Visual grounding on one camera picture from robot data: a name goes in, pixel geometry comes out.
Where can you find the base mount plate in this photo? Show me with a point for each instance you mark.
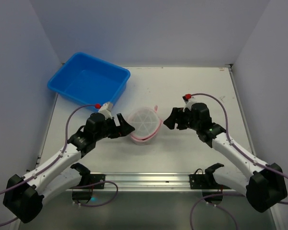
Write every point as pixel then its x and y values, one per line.
pixel 95 178
pixel 197 180

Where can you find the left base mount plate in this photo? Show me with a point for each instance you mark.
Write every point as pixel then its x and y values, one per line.
pixel 95 178

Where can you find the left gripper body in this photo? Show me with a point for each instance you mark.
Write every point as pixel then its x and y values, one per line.
pixel 116 129

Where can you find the aluminium rail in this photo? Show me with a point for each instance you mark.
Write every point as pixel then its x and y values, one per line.
pixel 166 182

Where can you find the blue plastic bin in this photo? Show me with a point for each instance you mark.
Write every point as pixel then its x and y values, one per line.
pixel 85 79

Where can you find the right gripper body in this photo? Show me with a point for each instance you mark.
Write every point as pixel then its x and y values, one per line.
pixel 180 120

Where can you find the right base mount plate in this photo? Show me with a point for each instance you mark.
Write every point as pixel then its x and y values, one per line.
pixel 197 180

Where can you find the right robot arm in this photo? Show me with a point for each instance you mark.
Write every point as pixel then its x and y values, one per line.
pixel 261 183

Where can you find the white mesh laundry bag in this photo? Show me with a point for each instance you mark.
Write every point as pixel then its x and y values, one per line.
pixel 147 124

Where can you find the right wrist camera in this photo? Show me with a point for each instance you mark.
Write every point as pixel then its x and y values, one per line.
pixel 189 101

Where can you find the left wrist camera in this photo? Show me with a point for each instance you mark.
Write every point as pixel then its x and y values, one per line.
pixel 105 110

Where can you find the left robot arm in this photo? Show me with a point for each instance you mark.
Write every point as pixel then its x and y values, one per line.
pixel 26 195

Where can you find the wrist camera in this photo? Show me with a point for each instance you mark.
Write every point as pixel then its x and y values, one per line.
pixel 105 110
pixel 189 101

